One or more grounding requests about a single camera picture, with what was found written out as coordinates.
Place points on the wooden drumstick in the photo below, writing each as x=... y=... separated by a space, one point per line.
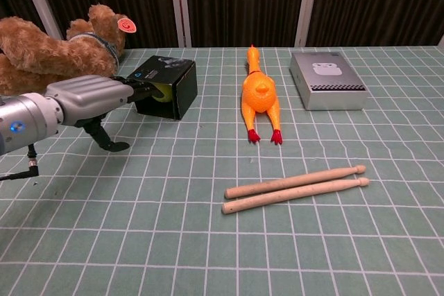
x=295 y=181
x=295 y=194

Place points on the green checkered tablecloth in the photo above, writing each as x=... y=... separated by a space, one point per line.
x=222 y=240

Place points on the yellow tennis ball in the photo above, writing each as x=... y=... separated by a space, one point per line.
x=162 y=94

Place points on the black cardboard box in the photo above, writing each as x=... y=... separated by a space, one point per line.
x=180 y=91

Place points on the orange rubber chicken toy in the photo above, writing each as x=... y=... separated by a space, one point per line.
x=259 y=93

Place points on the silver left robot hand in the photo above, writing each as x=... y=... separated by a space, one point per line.
x=92 y=96

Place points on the brown plush teddy bear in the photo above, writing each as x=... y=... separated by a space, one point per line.
x=52 y=57

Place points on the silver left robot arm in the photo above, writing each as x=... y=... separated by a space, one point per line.
x=26 y=121

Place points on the silver earbuds box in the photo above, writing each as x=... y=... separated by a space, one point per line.
x=326 y=84

